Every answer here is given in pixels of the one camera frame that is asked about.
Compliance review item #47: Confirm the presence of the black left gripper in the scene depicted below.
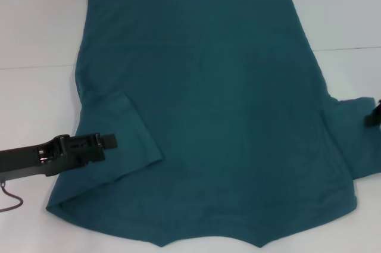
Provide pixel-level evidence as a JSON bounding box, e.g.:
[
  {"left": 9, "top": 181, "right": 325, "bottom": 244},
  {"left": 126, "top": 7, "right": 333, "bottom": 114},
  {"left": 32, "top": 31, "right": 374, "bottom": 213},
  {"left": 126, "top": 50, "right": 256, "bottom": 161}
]
[{"left": 0, "top": 133, "right": 118, "bottom": 183}]

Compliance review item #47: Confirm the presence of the teal blue t-shirt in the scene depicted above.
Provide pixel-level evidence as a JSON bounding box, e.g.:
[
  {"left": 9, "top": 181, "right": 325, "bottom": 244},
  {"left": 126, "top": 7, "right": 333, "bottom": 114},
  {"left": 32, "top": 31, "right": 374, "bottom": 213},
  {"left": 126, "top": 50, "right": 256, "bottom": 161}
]
[{"left": 45, "top": 0, "right": 381, "bottom": 239}]

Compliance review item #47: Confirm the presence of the reddish left gripper cable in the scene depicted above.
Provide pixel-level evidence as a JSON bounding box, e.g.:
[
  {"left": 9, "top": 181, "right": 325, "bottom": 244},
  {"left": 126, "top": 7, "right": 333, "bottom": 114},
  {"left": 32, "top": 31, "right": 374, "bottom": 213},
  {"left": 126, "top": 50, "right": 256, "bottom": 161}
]
[{"left": 0, "top": 180, "right": 24, "bottom": 214}]

